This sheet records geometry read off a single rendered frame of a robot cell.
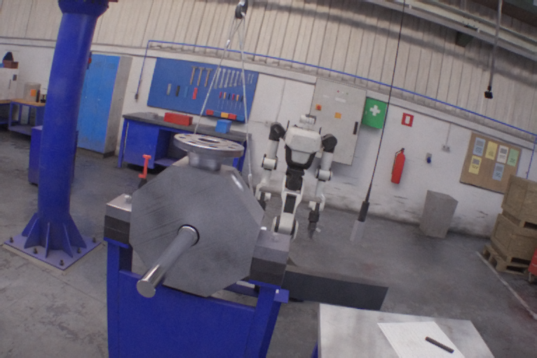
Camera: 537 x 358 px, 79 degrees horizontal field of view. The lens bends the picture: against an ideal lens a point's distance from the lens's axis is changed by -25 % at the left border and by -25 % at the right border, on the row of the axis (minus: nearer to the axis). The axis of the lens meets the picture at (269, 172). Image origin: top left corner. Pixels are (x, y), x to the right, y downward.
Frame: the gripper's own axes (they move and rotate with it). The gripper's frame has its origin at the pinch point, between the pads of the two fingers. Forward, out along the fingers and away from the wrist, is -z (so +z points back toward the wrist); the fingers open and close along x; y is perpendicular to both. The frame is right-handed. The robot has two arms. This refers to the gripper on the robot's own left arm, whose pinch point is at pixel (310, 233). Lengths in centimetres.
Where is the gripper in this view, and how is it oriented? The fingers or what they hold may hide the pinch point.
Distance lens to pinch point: 347.2
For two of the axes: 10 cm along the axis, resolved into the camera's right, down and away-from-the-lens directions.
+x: 0.4, 0.0, -10.0
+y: 9.8, 2.0, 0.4
